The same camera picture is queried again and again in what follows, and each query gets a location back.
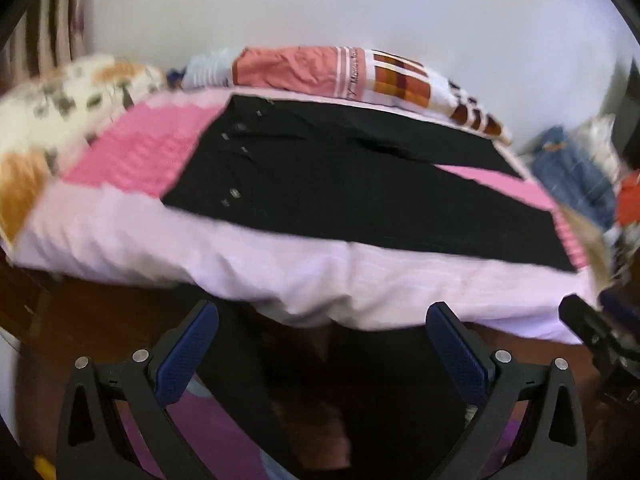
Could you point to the pink checked bed blanket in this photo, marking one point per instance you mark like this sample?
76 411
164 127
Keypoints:
150 160

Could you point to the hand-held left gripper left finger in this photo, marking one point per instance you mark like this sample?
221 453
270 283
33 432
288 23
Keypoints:
187 355

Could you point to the striped curtain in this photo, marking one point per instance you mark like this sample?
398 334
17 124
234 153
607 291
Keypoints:
55 20

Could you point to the beige cloth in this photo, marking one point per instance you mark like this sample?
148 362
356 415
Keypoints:
590 240

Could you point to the orange checkered pillow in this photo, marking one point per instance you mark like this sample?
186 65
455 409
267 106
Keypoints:
310 70

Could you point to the floral pillow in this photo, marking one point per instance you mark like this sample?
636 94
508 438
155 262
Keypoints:
45 110

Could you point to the blue checked cloth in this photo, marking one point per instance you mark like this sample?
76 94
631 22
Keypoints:
570 175

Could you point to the red cloth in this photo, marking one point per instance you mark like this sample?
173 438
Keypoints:
630 197

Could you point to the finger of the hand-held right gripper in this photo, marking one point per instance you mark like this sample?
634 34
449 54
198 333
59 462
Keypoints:
577 316

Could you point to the white printed cloth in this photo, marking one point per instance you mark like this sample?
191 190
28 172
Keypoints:
602 140

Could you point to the light blue striped cloth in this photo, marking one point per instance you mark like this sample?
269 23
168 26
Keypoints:
207 70

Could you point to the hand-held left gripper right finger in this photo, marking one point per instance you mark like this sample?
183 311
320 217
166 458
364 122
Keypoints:
457 355

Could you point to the black pants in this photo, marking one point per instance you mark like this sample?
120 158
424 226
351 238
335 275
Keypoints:
350 190

